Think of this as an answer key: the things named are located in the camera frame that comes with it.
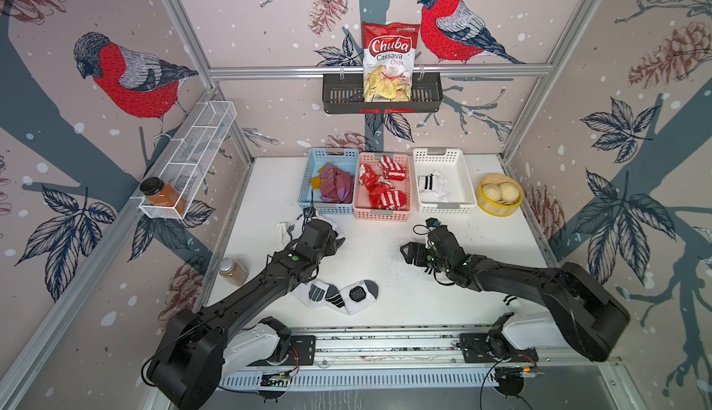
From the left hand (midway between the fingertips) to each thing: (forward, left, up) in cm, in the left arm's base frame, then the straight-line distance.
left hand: (330, 230), depth 86 cm
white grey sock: (+4, +18, -8) cm, 20 cm away
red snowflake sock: (+28, -14, -9) cm, 32 cm away
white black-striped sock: (+22, -37, -6) cm, 43 cm away
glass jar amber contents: (-13, +28, -2) cm, 31 cm away
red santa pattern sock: (+19, -19, -8) cm, 28 cm away
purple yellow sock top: (+22, -3, -4) cm, 23 cm away
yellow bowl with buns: (+18, -61, -5) cm, 64 cm away
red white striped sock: (+31, -22, -6) cm, 38 cm away
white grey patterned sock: (-18, -7, -10) cm, 21 cm away
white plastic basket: (+38, -49, -10) cm, 63 cm away
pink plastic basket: (+12, -10, -6) cm, 17 cm away
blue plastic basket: (+39, -3, -7) cm, 40 cm away
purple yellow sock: (+26, +5, -7) cm, 28 cm away
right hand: (-3, -25, -7) cm, 26 cm away
